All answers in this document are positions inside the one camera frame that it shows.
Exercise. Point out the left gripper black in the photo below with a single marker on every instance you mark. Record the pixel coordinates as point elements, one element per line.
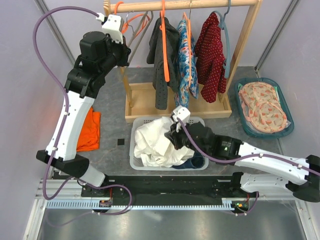
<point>125,51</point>

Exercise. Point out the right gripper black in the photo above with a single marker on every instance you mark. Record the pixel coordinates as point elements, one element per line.
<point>174,135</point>

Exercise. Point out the blue denim skirt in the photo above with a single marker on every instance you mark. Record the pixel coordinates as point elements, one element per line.
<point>195,162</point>

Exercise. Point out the white pleated skirt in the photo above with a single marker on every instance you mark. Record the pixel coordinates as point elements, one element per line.
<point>156,150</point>

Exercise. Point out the black dotted garment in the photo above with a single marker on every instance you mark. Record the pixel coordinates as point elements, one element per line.
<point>156,57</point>

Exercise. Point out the orange plastic hanger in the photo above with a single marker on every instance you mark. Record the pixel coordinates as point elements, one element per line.
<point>145,19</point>

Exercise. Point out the orange hanger of black garment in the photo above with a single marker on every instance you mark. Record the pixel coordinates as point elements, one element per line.
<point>164,43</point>

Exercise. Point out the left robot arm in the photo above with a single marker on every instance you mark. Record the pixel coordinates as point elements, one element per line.
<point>99,54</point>

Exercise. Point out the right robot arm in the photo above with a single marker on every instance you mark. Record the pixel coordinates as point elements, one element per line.
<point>301,176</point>

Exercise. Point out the orange hanger of floral garment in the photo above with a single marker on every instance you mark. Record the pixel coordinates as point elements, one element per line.
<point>189,41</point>

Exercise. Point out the blue-grey hanger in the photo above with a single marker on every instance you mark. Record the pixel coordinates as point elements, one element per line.
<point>222,25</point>

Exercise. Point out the blue floral garment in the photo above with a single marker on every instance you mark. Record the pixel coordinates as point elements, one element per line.
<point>182,97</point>

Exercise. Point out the wooden clothes rack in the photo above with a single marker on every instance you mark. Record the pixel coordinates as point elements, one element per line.
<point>140,96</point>

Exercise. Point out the white plastic basket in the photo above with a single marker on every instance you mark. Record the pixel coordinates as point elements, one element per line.
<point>137,164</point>

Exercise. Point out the small black square tile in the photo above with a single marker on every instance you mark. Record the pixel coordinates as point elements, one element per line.
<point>120,141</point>

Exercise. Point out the teal plastic basket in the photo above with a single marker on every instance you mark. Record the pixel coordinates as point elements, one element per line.
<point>247,126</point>

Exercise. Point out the peach patterned garment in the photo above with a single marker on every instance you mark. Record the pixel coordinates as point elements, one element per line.
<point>262,108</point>

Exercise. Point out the red polka dot garment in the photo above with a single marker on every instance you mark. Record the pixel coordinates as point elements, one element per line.
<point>210,59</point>

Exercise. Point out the orange cloth on floor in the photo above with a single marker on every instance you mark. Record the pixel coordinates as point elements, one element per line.
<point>90,135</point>

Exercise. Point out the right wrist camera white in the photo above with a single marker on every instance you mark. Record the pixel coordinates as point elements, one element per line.
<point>180,117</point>

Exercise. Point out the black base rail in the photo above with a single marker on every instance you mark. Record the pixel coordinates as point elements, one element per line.
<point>171,190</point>

